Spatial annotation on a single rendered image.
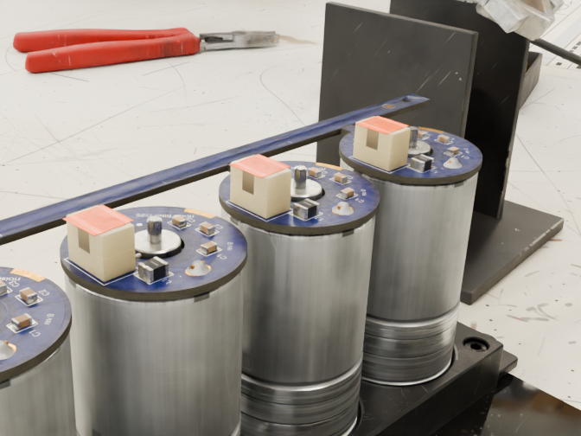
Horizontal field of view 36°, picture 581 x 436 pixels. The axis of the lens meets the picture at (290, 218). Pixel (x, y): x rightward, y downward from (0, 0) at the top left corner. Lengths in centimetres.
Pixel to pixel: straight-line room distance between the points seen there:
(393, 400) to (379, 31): 11
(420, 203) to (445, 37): 9
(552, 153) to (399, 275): 20
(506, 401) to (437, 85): 9
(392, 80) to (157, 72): 19
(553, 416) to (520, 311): 6
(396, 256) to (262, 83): 25
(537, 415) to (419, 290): 4
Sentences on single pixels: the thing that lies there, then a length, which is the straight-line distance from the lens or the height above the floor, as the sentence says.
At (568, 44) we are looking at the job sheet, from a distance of 51.
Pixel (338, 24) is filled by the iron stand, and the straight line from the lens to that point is 25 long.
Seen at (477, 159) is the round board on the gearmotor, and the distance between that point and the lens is 16.
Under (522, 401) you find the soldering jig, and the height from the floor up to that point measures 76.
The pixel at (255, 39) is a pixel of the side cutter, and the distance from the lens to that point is 45.
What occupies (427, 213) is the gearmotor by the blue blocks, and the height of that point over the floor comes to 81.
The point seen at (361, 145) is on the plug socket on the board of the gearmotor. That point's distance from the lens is 15.
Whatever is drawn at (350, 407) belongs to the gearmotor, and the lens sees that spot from 15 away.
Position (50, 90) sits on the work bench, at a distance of 39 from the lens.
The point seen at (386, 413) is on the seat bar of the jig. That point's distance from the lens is 16.
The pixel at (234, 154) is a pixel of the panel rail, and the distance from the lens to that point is 15.
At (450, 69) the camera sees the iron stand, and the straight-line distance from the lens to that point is 23.
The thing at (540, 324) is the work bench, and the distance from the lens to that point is 24.
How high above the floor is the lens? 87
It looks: 26 degrees down
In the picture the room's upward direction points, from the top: 3 degrees clockwise
